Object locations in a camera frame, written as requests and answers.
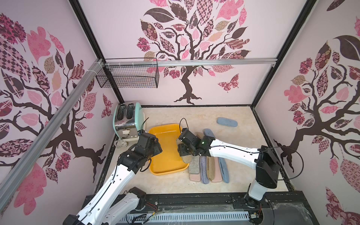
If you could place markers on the grey rectangular glasses case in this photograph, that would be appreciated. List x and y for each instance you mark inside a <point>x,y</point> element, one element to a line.
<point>194,165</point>

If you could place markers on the black base frame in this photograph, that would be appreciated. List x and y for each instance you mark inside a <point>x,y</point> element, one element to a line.
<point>276,208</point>

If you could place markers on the pink glasses case right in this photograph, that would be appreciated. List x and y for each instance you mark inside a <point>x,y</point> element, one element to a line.
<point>217,172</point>

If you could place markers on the horizontal aluminium rail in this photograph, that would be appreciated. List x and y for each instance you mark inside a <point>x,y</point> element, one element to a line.
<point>246,61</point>

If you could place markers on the white slotted cable duct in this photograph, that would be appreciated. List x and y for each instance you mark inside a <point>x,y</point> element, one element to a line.
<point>167,218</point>

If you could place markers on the pink glasses case left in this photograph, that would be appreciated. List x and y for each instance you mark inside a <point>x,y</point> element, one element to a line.
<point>195,177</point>

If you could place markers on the mint green chrome toaster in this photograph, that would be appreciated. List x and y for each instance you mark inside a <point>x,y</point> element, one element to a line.
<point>129,121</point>

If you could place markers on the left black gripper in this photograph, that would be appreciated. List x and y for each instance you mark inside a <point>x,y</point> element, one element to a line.
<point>157,147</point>

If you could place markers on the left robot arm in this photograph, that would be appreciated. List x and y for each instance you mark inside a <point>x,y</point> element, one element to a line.
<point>102,209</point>

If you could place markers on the tan glasses case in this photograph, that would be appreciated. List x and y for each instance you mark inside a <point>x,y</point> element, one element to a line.
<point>210,168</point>
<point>199,135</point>

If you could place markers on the beige glasses case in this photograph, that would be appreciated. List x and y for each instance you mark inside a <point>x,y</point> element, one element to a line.
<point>187,159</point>

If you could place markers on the yellow plastic storage tray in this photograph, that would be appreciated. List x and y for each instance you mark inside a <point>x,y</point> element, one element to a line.
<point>169,161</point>

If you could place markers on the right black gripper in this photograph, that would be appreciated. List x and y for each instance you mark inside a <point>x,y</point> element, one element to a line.
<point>183,149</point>

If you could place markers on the pink glasses case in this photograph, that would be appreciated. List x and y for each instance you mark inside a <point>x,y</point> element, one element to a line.
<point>217,172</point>
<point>195,177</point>

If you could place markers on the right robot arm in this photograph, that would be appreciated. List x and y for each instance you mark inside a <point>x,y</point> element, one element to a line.
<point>262,160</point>

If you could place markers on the black wire basket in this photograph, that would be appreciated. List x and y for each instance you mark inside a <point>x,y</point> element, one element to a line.
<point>129,73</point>

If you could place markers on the lavender glasses case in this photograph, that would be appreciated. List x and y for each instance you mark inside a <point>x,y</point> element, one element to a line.
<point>203,170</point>

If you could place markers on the white toaster plug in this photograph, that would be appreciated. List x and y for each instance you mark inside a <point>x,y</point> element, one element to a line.
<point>120,143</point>

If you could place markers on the diagonal aluminium rail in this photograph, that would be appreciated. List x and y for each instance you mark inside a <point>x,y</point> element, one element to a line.
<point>16,176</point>

